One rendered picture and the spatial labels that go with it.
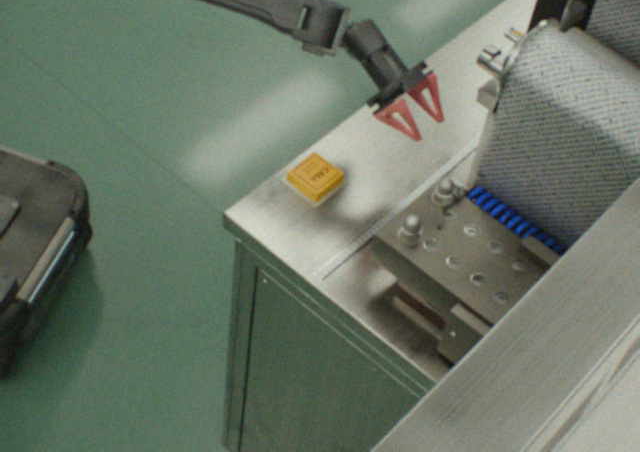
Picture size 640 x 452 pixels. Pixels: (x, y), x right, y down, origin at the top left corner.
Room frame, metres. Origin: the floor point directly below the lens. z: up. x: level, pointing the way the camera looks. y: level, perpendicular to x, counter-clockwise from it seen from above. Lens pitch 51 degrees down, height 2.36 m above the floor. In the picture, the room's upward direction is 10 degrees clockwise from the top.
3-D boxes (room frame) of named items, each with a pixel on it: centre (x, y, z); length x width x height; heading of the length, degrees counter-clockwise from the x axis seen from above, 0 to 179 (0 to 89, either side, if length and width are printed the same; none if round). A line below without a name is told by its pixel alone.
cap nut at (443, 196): (1.14, -0.18, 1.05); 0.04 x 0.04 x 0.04
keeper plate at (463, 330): (0.92, -0.25, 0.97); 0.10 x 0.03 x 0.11; 56
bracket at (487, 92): (1.30, -0.24, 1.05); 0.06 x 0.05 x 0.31; 56
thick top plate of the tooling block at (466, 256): (1.01, -0.29, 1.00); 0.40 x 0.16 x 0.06; 56
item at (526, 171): (1.13, -0.32, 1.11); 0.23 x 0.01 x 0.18; 56
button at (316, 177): (1.25, 0.03, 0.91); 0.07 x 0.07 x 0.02; 56
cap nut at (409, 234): (1.06, -0.13, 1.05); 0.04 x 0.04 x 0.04
